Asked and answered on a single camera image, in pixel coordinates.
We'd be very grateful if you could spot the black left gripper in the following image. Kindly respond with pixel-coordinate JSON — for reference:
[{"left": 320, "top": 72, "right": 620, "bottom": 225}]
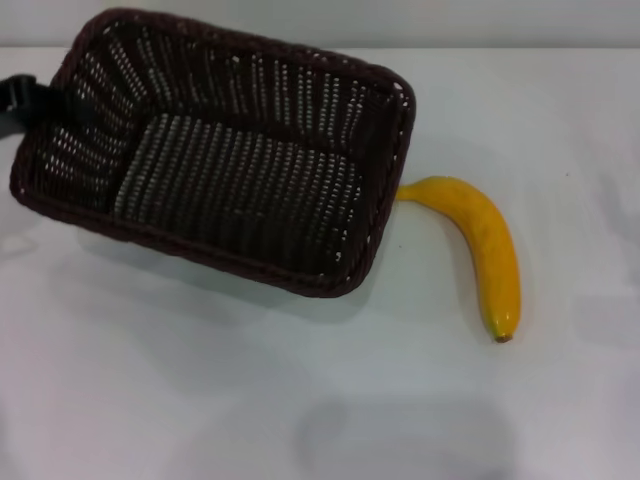
[{"left": 0, "top": 73, "right": 69, "bottom": 139}]

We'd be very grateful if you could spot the black woven rectangular basket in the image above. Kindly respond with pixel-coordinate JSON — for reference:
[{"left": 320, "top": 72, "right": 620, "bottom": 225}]
[{"left": 8, "top": 7, "right": 417, "bottom": 300}]

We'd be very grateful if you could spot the yellow banana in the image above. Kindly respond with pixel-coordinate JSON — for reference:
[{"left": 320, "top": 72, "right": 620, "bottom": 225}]
[{"left": 396, "top": 175, "right": 523, "bottom": 344}]

